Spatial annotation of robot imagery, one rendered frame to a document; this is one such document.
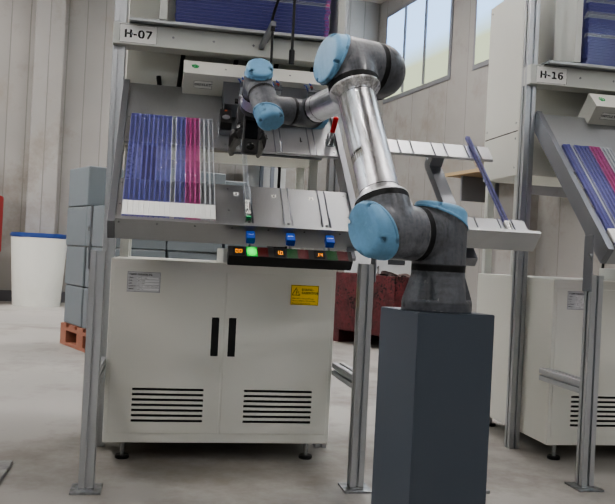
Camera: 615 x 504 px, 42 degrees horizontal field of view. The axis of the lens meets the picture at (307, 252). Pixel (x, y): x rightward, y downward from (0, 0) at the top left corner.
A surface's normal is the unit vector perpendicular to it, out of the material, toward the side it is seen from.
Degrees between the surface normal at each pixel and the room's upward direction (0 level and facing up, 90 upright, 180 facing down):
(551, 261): 90
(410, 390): 90
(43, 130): 90
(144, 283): 90
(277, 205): 43
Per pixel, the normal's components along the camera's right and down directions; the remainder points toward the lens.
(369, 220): -0.82, 0.07
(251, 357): 0.18, 0.00
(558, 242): -0.94, -0.05
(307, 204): 0.16, -0.73
